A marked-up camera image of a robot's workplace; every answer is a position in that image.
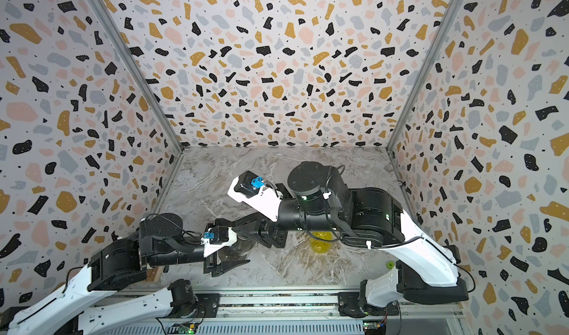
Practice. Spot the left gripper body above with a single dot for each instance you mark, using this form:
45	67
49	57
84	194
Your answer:
213	261

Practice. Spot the wooden chessboard box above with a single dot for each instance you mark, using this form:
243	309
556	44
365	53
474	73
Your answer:
154	274

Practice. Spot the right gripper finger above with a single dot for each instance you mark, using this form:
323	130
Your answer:
246	224
249	233

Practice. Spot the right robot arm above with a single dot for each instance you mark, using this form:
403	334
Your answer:
314	200

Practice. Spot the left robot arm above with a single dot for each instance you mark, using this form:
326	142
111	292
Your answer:
160	240

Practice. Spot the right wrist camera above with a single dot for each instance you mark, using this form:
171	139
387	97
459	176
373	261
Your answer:
258	193

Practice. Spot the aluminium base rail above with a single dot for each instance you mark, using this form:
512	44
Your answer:
306	310

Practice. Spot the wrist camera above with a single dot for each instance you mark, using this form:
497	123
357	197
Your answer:
258	193
217	238

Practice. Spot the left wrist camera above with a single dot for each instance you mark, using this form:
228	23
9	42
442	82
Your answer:
217	238

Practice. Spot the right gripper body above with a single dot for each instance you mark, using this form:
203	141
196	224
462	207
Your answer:
276	232

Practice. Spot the yellow spray bottle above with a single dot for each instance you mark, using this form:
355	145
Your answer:
321	242

